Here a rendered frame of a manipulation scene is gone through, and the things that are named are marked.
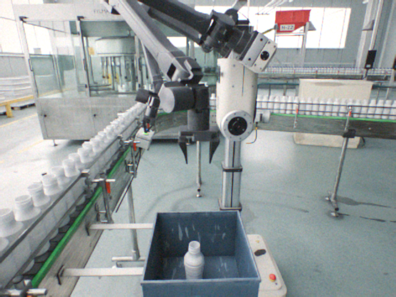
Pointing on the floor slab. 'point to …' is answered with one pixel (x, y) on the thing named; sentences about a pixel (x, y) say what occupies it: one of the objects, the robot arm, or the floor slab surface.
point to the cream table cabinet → (349, 88)
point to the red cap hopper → (297, 16)
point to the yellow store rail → (13, 103)
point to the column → (366, 34)
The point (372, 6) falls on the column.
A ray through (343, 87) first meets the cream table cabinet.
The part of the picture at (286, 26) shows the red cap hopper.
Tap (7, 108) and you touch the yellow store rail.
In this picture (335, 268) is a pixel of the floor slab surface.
